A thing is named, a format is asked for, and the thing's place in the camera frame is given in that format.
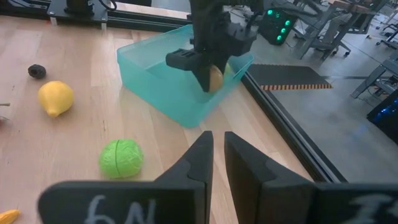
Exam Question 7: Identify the yellow toy lemon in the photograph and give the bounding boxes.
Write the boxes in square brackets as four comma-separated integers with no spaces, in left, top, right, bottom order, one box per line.
[37,80,75,118]

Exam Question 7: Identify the grey desk wooden top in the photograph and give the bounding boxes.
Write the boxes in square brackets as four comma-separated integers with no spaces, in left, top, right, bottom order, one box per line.
[292,0,389,62]

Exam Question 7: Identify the green apple toy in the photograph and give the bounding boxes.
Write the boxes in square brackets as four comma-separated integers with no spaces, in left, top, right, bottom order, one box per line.
[98,139,144,180]

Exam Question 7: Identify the black computer green lights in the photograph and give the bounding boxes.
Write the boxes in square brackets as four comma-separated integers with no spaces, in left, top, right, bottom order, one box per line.
[258,7,297,47]

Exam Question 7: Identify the small dark toy berry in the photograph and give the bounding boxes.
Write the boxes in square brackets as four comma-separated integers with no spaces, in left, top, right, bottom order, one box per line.
[27,63,47,79]

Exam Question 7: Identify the tan toy potato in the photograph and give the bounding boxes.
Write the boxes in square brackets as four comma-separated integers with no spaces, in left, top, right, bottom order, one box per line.
[208,64,224,93]

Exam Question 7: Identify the grey metal desk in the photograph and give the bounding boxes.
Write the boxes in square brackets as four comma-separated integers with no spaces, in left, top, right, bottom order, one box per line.
[351,55,398,99]

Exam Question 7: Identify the black computer blue lights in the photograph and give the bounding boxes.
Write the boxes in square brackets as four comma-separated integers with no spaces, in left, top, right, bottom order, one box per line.
[366,90,398,146]

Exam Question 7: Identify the yellow toy pepper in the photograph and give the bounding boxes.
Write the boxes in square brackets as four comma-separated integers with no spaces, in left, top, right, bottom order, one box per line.
[0,209,21,224]

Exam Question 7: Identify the teal plastic tupperware container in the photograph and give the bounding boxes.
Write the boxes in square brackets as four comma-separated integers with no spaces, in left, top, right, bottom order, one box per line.
[116,24,255,129]

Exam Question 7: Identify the black aluminium rig frame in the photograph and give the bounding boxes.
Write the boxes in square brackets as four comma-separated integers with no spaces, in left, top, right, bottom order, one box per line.
[0,0,348,184]

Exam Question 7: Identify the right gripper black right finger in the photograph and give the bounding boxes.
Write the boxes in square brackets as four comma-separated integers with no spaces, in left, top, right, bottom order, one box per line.
[224,131,317,224]

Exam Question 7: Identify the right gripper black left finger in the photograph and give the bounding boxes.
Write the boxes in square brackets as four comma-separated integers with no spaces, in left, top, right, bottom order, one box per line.
[154,130,215,224]

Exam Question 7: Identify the black floor mat striped edges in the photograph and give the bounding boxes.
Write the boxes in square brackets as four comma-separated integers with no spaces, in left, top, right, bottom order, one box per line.
[246,63,333,91]

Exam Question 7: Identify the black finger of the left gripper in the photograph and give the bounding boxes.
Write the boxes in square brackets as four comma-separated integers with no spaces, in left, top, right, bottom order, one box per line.
[194,63,215,93]

